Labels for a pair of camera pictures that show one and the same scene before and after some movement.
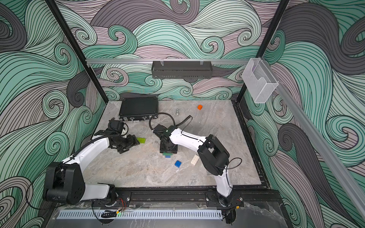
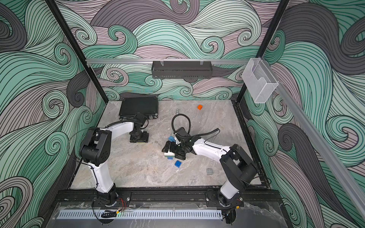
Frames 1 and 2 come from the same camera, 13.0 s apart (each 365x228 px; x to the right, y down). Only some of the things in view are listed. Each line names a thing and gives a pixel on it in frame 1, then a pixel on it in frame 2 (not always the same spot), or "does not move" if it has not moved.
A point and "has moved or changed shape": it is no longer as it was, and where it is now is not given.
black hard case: x=136 y=109 does not move
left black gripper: x=132 y=142 to x=145 y=139
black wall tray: x=181 y=70 does not move
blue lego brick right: x=177 y=164 does not move
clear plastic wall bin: x=258 y=80 does not move
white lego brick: x=195 y=158 has moved or changed shape
